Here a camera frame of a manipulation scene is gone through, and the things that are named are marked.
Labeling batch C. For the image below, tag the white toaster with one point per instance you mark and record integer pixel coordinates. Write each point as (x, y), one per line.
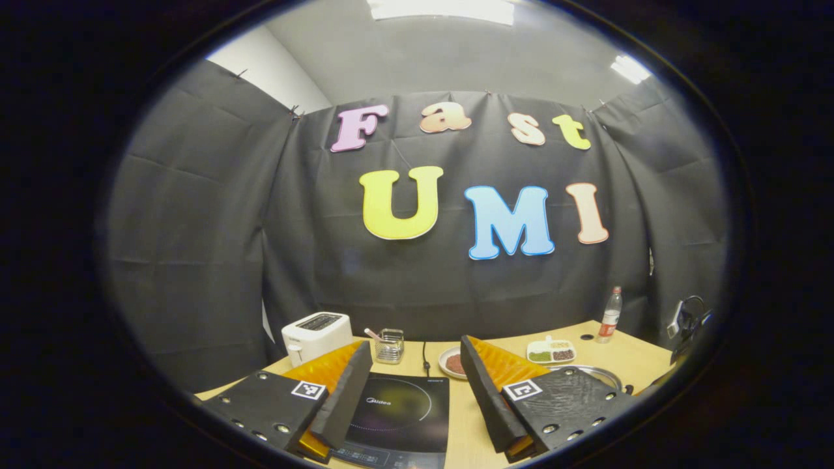
(313, 342)

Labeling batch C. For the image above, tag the clear bottle with red label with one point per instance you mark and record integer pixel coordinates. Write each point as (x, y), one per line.
(609, 319)

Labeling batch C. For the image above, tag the pink striped straw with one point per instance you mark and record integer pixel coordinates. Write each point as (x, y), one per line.
(371, 333)

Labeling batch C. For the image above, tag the raw meat piece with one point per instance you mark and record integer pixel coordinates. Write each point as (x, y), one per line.
(455, 365)

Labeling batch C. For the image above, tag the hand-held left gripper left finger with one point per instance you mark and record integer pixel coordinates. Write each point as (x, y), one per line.
(345, 404)

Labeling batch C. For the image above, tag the small ceiling light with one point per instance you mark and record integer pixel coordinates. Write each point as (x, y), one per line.
(631, 68)

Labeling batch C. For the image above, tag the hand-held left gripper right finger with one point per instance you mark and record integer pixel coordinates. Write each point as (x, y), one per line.
(485, 397)

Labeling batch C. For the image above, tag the white round plate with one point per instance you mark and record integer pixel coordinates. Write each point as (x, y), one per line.
(443, 361)

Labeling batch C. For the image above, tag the pile of red beans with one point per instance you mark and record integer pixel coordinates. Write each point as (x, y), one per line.
(563, 355)

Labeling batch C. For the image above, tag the large ceiling light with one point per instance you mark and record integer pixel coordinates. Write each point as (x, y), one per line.
(443, 10)

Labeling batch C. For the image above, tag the white divided dish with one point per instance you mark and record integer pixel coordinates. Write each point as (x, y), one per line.
(541, 345)

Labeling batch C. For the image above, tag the black induction cooktop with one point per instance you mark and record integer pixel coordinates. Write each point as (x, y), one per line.
(404, 417)

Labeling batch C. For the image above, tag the pile of green mung beans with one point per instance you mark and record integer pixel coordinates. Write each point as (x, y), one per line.
(539, 357)

